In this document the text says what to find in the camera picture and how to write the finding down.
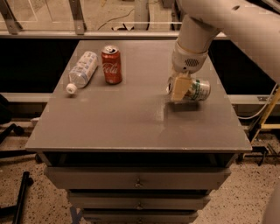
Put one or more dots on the middle grey drawer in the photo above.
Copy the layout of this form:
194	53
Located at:
138	200

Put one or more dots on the grey drawer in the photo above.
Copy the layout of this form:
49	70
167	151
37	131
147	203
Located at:
138	200
137	178
139	217

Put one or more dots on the black metal bar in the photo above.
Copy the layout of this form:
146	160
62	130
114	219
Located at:
16	212

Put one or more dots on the metal window railing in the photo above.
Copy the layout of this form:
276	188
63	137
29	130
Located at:
89	19

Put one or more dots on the top grey drawer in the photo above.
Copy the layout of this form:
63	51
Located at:
137	178

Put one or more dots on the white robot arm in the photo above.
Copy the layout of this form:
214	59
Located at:
255	31

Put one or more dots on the green white 7up can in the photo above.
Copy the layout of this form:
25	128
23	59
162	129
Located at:
198	91

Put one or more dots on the yellow metal stand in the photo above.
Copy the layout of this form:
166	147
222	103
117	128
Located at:
262	125

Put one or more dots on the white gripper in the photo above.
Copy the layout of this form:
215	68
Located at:
186	60

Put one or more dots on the red coca cola can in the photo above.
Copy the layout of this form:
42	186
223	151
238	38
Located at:
111	64

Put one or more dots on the clear plastic water bottle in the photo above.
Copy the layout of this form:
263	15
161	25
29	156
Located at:
82	72

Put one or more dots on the bottom grey drawer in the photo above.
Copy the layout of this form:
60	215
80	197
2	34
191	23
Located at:
139	217

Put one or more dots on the grey drawer cabinet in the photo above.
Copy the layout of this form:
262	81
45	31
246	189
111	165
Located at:
133	124

